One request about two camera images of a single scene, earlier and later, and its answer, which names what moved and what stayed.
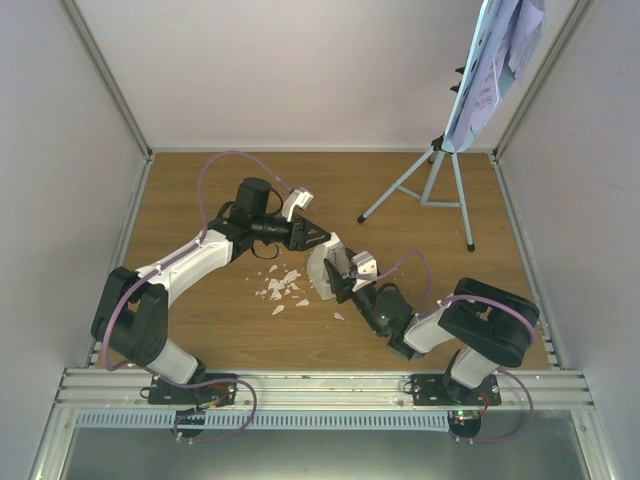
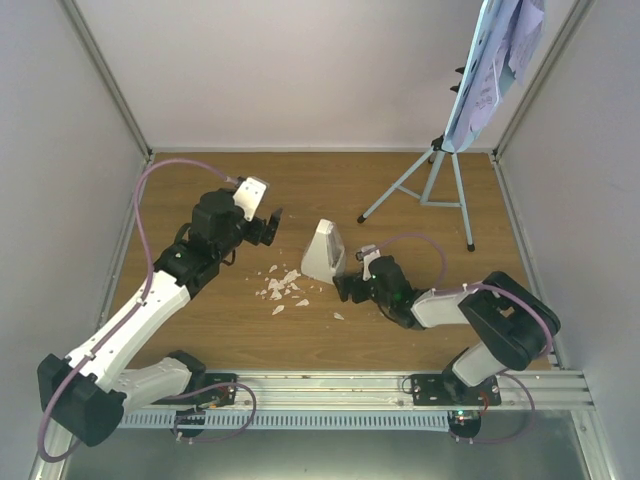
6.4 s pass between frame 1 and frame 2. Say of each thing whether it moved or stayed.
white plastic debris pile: stayed
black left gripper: moved
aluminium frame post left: stayed
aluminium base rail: stayed
